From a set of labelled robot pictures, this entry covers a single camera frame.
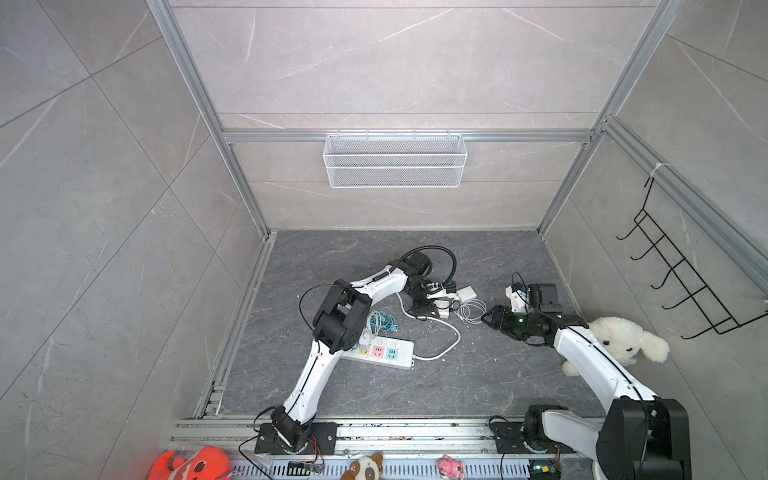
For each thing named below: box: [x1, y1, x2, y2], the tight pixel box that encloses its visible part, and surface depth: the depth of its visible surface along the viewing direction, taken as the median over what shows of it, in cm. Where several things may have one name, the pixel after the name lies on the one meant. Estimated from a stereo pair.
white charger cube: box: [359, 329, 373, 351], surface depth 84 cm
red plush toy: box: [148, 446, 232, 480], surface depth 66 cm
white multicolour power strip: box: [342, 336, 415, 370], surface depth 87 cm
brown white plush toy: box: [340, 452, 384, 480], surface depth 69 cm
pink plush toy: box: [438, 455, 465, 480], surface depth 69 cm
